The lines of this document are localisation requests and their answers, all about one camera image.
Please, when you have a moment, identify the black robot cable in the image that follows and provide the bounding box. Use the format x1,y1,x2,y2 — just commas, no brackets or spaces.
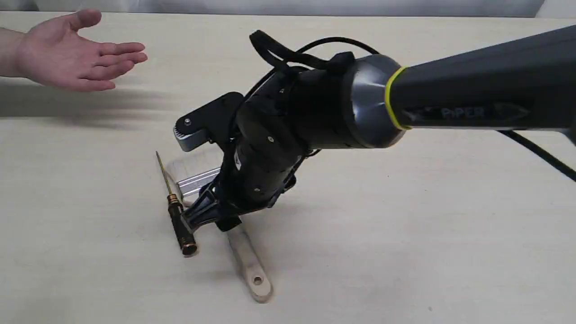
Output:
495,130,576,183

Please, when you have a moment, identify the wide wooden paint brush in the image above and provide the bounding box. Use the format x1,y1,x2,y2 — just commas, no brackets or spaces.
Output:
162,158,274,303

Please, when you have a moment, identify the person's open hand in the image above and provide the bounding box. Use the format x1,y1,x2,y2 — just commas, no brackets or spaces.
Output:
17,9,148,92

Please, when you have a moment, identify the black gold precision screwdriver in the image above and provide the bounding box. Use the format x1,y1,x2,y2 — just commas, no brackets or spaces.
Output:
156,151,198,257

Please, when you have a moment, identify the person's bare forearm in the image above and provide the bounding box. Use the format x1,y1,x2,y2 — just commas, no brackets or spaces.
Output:
0,27,25,78

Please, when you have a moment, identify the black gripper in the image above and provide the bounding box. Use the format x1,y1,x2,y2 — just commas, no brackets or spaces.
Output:
180,90,306,234

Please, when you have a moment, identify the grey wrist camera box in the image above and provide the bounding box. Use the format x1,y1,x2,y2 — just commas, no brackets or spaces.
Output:
173,92,244,152

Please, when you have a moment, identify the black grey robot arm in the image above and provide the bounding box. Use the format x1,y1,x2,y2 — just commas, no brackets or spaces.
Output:
174,25,576,233

